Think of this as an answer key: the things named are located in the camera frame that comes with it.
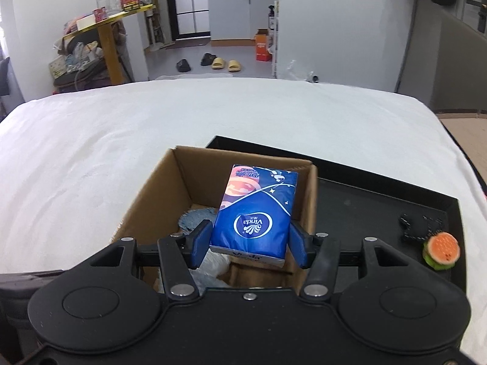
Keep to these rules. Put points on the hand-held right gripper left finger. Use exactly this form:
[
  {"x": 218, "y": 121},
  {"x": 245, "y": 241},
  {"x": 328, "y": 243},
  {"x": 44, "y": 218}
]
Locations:
[{"x": 201, "y": 245}]

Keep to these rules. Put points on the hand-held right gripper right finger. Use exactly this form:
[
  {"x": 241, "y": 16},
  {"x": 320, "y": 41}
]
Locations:
[{"x": 298, "y": 247}]

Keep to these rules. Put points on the blue-grey small cloth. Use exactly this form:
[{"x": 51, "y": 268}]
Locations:
[{"x": 194, "y": 218}]

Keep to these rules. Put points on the blue tissue packet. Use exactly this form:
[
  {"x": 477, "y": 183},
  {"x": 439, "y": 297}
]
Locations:
[{"x": 258, "y": 213}]

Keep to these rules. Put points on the brown cardboard box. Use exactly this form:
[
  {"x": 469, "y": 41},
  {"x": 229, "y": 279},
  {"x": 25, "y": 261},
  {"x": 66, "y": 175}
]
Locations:
[{"x": 152, "y": 197}]

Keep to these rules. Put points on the black tray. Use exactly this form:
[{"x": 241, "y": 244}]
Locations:
[{"x": 361, "y": 205}]

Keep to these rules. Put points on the orange green toy slice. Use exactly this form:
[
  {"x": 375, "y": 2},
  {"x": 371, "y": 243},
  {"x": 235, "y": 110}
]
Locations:
[{"x": 441, "y": 249}]

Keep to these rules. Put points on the white floor mat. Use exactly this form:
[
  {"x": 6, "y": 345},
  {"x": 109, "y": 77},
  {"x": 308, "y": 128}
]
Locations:
[{"x": 190, "y": 76}]

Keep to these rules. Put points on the small white device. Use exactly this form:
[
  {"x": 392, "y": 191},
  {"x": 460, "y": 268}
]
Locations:
[{"x": 315, "y": 78}]

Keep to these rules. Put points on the black slipper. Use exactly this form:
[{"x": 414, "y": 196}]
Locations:
[
  {"x": 183, "y": 65},
  {"x": 207, "y": 59}
]

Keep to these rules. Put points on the dark doormat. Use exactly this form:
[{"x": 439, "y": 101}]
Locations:
[{"x": 186, "y": 43}]

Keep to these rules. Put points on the orange cardboard box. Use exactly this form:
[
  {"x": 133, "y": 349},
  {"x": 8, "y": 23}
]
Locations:
[{"x": 262, "y": 47}]

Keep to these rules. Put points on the pile of bags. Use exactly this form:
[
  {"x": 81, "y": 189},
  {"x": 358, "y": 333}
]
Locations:
[{"x": 80, "y": 68}]

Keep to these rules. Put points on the yellow wooden table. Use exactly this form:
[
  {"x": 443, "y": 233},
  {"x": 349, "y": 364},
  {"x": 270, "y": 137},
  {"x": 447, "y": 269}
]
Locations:
[{"x": 110, "y": 45}]

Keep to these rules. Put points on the spray bottle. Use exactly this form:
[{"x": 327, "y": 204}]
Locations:
[{"x": 271, "y": 17}]

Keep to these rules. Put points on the white kitchen cabinet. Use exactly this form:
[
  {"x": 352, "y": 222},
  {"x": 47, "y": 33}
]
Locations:
[{"x": 236, "y": 15}]

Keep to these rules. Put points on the black-framed sliding door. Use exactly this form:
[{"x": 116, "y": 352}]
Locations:
[{"x": 190, "y": 3}]

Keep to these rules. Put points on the white flat box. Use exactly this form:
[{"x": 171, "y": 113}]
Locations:
[{"x": 86, "y": 23}]

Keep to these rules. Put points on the small red carton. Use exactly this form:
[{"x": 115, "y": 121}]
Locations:
[{"x": 101, "y": 15}]

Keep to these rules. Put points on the black door lock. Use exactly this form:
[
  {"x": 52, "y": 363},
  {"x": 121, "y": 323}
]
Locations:
[{"x": 481, "y": 15}]

